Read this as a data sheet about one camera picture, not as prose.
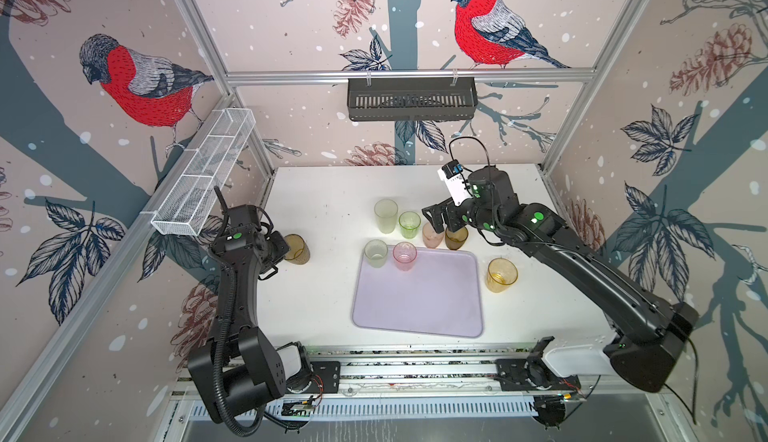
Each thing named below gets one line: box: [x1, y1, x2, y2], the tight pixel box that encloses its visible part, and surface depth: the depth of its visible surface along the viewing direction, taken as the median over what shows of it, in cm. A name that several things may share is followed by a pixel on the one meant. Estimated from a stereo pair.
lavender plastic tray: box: [352, 246, 483, 338], surface depth 92 cm
